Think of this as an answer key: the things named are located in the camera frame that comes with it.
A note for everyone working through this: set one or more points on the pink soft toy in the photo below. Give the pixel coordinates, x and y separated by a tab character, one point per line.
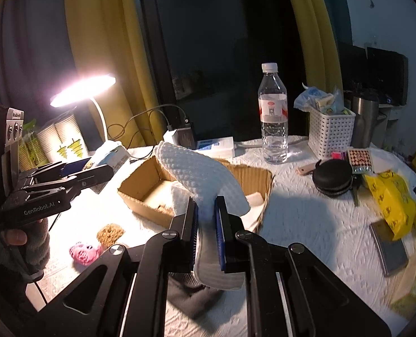
85	254

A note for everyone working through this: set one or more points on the snack packets in basket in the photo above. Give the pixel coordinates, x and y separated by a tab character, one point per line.
313	98

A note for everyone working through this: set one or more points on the paper box with pineapple print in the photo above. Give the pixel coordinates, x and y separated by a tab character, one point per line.
59	140

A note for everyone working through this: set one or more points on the wooden handled tool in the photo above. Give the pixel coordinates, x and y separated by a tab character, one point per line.
308	168

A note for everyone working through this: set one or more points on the grey patterned sock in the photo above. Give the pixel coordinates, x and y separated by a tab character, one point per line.
191	297

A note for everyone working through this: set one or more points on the cardboard box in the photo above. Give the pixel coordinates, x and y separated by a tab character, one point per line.
160	187

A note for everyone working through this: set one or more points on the steel thermos cup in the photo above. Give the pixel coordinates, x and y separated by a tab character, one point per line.
366	110

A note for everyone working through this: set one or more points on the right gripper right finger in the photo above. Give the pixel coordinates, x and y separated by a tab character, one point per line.
230	250

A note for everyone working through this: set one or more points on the black monitor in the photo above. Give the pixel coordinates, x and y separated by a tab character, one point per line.
373	72

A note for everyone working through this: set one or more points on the yellow plastic bag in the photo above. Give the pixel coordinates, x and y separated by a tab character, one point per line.
393	197

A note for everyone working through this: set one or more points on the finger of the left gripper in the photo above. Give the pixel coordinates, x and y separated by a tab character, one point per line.
57	170
94	178

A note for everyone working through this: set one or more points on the white desk lamp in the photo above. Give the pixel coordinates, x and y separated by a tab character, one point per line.
86	89

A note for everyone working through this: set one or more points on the white charger block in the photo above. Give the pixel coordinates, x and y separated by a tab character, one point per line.
171	136

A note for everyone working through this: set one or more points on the left hand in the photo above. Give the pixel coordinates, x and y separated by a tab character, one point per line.
32	234

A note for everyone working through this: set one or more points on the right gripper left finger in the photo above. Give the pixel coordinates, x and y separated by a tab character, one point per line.
188	236

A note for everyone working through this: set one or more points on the white cloth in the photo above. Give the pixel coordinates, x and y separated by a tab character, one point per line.
204	179

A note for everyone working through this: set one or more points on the white tissue in box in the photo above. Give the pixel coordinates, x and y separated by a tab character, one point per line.
251	220

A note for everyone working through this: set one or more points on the white blue small box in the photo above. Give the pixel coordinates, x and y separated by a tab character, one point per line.
217	148

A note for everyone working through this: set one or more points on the clear water bottle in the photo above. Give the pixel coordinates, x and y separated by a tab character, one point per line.
273	106

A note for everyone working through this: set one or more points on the brown sponge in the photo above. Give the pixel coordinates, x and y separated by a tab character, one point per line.
109	234

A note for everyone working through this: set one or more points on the black round zip case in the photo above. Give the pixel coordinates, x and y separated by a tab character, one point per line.
333	177

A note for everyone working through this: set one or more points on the white plastic basket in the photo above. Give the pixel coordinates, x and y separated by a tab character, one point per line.
330	133

